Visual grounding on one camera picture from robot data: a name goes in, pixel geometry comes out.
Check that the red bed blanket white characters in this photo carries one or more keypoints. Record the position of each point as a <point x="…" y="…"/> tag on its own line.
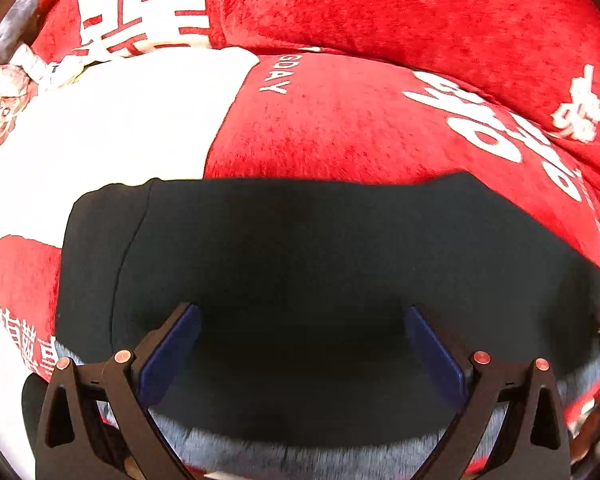
<point x="188" y="114"/>

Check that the red folded quilt white characters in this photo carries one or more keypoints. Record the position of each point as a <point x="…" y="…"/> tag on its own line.
<point x="538" y="57"/>

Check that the grey white clothes pile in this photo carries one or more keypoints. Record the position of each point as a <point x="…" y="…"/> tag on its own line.
<point x="23" y="74"/>

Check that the black fleece-lined pants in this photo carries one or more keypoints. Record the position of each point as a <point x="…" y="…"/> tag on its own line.
<point x="302" y="369"/>

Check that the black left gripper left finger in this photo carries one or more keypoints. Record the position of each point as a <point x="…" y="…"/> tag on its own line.
<point x="95" y="416"/>

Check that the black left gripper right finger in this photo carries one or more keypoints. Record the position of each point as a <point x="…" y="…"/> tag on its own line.
<point x="533" y="441"/>

